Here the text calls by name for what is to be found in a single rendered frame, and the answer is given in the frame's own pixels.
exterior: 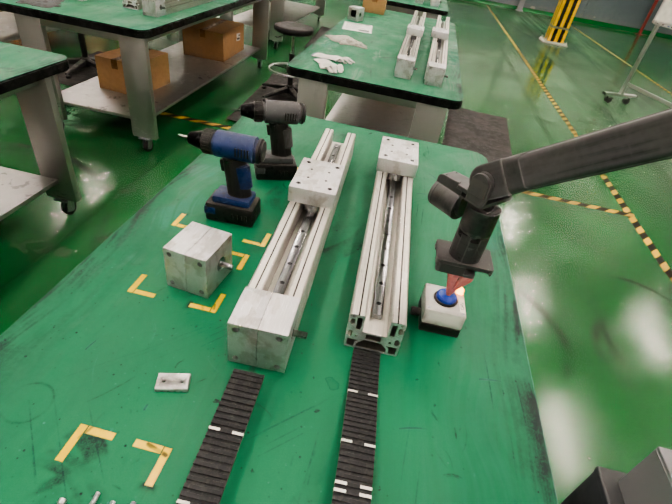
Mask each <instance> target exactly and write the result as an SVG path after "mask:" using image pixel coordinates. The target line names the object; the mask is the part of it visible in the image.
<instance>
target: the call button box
mask: <svg viewBox="0 0 672 504"><path fill-rule="evenodd" d="M442 288H446V287H443V286H438V285H433V284H429V283H426V284H425V286H424V289H423V292H422V295H421V297H420V300H419V303H418V307H416V306H412V307H411V311H410V314H411V315H416V316H418V329H419V330H423V331H428V332H432V333H437V334H442V335H446V336H451V337H455V338H457V337H458V335H459V333H460V330H461V328H462V326H463V324H464V322H465V319H466V311H465V302H464V293H463V294H462V295H459V294H457V293H456V291H455V292H454V293H455V294H456V295H457V300H456V302H455V303H454V304H452V305H447V304H444V303H442V302H440V301H439V300H438V299H437V297H436V294H437V291H438V290H439V289H442Z"/></svg>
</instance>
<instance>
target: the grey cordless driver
mask: <svg viewBox="0 0 672 504"><path fill-rule="evenodd" d="M230 111H240V114H241V116H244V117H247V118H250V119H253V121H254V122H262V121H264V122H265V123H269V124H266V128H267V135H270V143H271V150H266V156H265V159H264V162H263V163H261V164H257V163H256V162H255V163H254V170H255V177H256V179H258V180H292V179H293V177H294V175H295V173H296V172H297V164H296V161H295V158H294V156H293V155H292V152H291V148H292V147H293V139H292V127H291V126H289V125H288V124H292V125H298V123H299V124H303V123H304V122H305V119H306V106H305V105H304V103H300V104H299V103H298V102H293V101H278V100H265V101H264V102H263V101H262V100H254V101H253V102H251V103H245V104H241V105H240V109H237V108H230Z"/></svg>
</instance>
